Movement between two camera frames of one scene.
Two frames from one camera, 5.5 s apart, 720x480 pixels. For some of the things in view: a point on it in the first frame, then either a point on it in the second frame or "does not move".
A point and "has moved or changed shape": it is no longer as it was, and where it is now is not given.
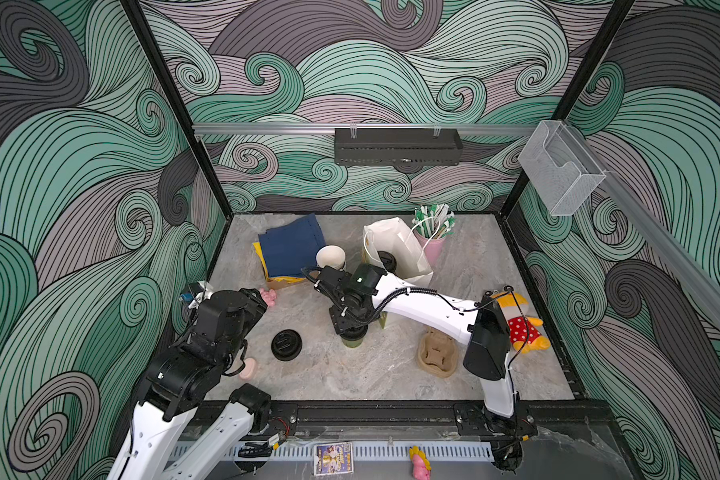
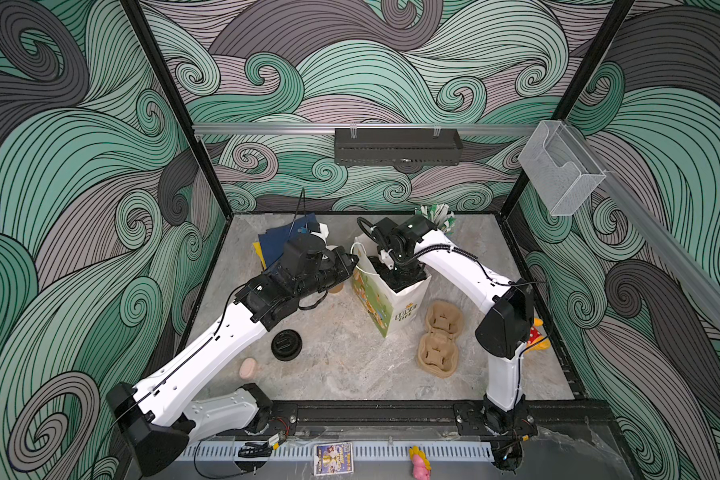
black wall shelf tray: x=398 y=147 does not move
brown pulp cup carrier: x=438 y=354 does not move
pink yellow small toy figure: x=421 y=468 does not move
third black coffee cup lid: x=286 y=345 does not move
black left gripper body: x=256 y=308 to x=329 y=271
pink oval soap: x=250 y=368 does not move
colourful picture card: x=335 y=458 does not move
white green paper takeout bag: x=392 y=235 has moved or changed shape
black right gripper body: x=344 y=315 to x=402 y=274
